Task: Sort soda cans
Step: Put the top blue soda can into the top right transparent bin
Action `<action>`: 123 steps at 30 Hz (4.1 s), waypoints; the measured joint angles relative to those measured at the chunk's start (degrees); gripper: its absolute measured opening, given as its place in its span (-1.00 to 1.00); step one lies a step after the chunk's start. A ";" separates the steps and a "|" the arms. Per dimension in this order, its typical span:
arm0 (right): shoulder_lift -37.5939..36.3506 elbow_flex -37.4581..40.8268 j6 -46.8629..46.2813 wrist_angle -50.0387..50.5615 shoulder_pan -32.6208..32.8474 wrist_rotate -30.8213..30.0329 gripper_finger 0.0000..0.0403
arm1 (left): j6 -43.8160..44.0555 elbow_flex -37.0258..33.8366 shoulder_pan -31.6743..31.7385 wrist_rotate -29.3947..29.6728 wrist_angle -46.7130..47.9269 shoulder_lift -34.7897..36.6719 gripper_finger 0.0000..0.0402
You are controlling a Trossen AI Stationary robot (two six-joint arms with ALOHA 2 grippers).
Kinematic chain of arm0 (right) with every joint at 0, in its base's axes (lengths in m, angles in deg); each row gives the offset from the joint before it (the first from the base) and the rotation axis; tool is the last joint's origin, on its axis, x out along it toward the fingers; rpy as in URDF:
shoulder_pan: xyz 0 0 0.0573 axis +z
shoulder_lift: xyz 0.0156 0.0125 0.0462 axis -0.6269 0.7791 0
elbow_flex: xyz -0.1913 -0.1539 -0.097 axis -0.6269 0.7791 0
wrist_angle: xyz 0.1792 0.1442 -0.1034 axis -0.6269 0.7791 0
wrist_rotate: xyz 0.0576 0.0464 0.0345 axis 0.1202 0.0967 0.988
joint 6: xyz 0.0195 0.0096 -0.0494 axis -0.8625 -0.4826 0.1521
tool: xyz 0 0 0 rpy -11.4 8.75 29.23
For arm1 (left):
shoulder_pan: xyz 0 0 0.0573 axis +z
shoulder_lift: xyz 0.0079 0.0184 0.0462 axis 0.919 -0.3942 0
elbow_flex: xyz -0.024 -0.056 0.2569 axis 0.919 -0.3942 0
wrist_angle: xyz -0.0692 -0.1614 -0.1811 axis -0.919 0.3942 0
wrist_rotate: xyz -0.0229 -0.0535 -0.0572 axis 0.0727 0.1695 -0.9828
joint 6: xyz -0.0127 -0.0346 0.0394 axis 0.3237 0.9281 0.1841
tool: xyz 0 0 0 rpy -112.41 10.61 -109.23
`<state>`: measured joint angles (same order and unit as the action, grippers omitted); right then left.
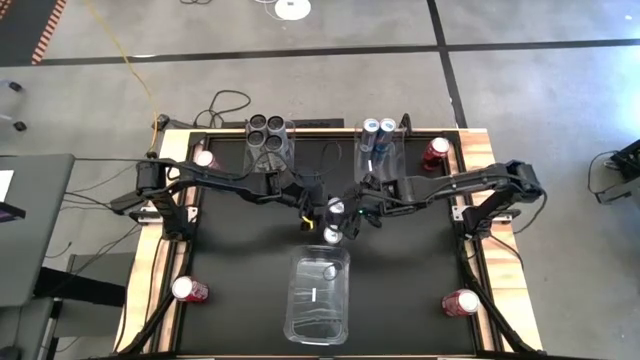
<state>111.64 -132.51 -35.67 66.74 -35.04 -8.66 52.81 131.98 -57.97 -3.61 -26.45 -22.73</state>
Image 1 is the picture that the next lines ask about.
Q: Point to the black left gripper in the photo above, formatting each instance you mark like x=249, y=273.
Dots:
x=300, y=197

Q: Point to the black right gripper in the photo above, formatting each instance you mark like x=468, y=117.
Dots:
x=375, y=200

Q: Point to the clear plastic storage bin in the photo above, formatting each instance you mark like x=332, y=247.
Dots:
x=287, y=160
x=395, y=160
x=315, y=320

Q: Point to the red Coca-Cola can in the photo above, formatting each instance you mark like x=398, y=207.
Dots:
x=190, y=291
x=436, y=150
x=460, y=302
x=204, y=159

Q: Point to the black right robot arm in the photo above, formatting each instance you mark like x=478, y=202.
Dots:
x=450, y=185

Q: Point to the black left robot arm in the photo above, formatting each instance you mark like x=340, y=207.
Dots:
x=225, y=180

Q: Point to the black power strip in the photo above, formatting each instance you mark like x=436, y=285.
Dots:
x=320, y=123

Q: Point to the white round disc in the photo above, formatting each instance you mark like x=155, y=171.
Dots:
x=292, y=9

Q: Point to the grey desk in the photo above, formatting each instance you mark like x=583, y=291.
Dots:
x=35, y=225

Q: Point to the black equipment stand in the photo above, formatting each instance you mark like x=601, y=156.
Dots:
x=627, y=162

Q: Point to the dark flat device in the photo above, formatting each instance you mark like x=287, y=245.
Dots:
x=10, y=212

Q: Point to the chair base with casters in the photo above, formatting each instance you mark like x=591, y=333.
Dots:
x=19, y=126

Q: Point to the white paper sheet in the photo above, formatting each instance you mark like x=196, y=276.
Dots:
x=5, y=185

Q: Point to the black mat with striped edge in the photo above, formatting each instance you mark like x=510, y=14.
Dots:
x=20, y=30

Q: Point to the wooden table frame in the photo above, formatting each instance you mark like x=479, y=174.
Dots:
x=505, y=280

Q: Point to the black frame strut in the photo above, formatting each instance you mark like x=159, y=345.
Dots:
x=150, y=325
x=500, y=320

